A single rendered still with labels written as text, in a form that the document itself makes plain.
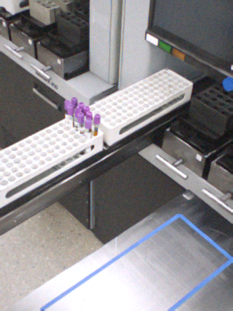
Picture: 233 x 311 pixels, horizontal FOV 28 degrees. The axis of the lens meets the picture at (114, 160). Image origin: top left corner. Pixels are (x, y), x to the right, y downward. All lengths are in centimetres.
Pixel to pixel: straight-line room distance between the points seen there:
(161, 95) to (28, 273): 96
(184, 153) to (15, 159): 42
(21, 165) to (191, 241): 39
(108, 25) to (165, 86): 25
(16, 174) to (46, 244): 98
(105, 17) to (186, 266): 75
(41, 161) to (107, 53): 50
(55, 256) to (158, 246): 102
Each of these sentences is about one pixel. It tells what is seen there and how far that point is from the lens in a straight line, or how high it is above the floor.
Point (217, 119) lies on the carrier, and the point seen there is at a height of 86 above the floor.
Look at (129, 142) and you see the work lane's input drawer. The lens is 115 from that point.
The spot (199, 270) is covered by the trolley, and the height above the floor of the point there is 82.
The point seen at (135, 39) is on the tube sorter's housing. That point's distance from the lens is 129.
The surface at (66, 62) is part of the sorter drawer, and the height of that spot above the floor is 79.
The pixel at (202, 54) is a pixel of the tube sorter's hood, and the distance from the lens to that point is 112.
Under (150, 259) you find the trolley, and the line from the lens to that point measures 90.
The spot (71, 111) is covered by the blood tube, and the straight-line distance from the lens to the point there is 106.
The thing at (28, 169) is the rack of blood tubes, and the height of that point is 86.
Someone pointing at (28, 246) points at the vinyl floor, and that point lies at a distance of 195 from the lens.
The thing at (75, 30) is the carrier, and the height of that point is 87.
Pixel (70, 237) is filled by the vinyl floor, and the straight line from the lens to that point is 196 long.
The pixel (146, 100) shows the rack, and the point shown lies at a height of 86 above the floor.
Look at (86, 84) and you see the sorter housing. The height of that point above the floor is 73.
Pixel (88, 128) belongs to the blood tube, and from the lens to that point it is 103.
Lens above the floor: 156
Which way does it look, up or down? 43 degrees down
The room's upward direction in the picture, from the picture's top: 3 degrees clockwise
